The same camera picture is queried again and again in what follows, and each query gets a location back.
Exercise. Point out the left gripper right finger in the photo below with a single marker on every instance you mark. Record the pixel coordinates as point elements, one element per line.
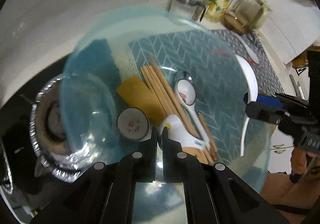
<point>214,194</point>

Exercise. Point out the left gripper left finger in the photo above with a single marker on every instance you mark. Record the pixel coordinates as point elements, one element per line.
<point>104,193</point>

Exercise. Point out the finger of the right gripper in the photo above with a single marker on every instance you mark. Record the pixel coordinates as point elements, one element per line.
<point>269,100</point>
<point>265,112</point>

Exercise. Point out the white spoon yellow duck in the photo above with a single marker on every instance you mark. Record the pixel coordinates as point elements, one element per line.
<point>177,132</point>

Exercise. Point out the white spoon pink flowers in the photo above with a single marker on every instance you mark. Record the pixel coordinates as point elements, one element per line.
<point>133,124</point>

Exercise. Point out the white ceramic soup spoon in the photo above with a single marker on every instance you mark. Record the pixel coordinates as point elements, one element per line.
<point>187,98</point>

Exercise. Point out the metal spoon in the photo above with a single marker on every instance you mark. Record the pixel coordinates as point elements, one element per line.
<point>183,75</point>

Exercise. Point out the wooden spatula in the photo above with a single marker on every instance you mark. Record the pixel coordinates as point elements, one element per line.
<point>137,94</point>

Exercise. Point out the person right hand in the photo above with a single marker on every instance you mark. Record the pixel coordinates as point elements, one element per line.
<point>304,166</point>

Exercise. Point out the grey herringbone table mat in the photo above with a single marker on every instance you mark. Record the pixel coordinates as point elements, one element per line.
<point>252,64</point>

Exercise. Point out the gas stove burner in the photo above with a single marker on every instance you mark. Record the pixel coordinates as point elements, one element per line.
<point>48,137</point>

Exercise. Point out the brown ceramic saucer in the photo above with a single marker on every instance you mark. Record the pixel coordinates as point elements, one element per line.
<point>234,24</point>

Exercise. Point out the beige glass kettle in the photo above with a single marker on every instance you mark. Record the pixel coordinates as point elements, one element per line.
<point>252,13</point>

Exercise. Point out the blue translucent plastic tray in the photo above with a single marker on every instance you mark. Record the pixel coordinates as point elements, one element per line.
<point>90,103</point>

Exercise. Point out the brown spice jar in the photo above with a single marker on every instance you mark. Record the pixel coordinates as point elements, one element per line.
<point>199,13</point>

